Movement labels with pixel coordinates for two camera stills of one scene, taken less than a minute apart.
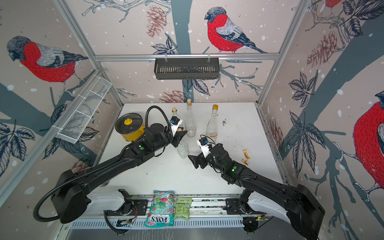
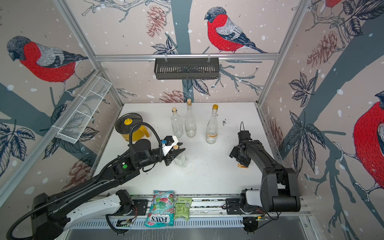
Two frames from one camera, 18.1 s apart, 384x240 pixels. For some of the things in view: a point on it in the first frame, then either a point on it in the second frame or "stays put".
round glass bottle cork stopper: x=190 y=121 stays put
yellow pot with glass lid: x=129 y=125 stays put
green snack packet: x=182 y=207 stays put
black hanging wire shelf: x=187 y=68 stays put
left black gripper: x=177 y=137 -> x=173 y=155
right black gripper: x=197 y=162 -> x=234 y=152
